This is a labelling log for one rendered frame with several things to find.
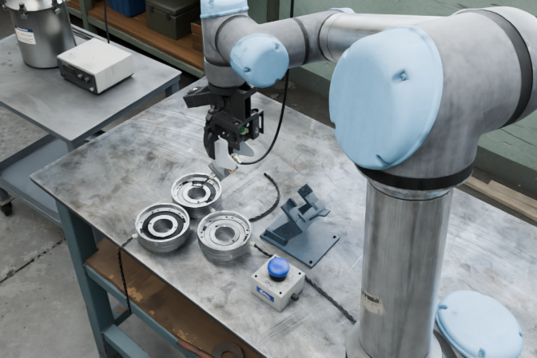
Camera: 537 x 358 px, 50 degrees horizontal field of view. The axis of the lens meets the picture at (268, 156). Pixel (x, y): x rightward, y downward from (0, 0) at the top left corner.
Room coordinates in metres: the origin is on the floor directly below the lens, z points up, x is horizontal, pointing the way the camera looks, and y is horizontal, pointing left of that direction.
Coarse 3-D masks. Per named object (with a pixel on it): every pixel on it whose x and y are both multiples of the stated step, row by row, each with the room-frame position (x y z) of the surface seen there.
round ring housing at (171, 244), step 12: (156, 204) 0.82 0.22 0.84; (168, 204) 0.82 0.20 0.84; (144, 216) 0.80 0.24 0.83; (168, 216) 0.80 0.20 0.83; (180, 216) 0.80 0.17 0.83; (156, 228) 0.79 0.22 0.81; (168, 228) 0.80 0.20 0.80; (144, 240) 0.73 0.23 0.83; (168, 240) 0.73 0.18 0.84; (180, 240) 0.74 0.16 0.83; (156, 252) 0.73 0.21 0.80; (168, 252) 0.73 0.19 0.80
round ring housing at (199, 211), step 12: (180, 180) 0.90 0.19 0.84; (192, 180) 0.91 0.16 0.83; (204, 180) 0.91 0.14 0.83; (216, 180) 0.90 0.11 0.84; (192, 192) 0.89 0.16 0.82; (204, 192) 0.89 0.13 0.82; (180, 204) 0.83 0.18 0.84; (216, 204) 0.84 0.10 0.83; (192, 216) 0.83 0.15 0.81; (204, 216) 0.83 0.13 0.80
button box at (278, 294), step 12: (252, 276) 0.65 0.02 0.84; (264, 276) 0.65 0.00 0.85; (288, 276) 0.65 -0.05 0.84; (300, 276) 0.65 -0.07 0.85; (252, 288) 0.64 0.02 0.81; (264, 288) 0.63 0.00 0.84; (276, 288) 0.62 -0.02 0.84; (288, 288) 0.62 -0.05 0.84; (300, 288) 0.65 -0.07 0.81; (264, 300) 0.63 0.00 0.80; (276, 300) 0.61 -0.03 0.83; (288, 300) 0.62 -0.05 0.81
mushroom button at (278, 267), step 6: (276, 258) 0.67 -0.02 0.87; (282, 258) 0.67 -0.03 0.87; (270, 264) 0.65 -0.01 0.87; (276, 264) 0.65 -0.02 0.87; (282, 264) 0.65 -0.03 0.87; (288, 264) 0.66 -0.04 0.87; (270, 270) 0.64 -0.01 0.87; (276, 270) 0.64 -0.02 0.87; (282, 270) 0.64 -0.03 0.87; (288, 270) 0.65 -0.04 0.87; (276, 276) 0.63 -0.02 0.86
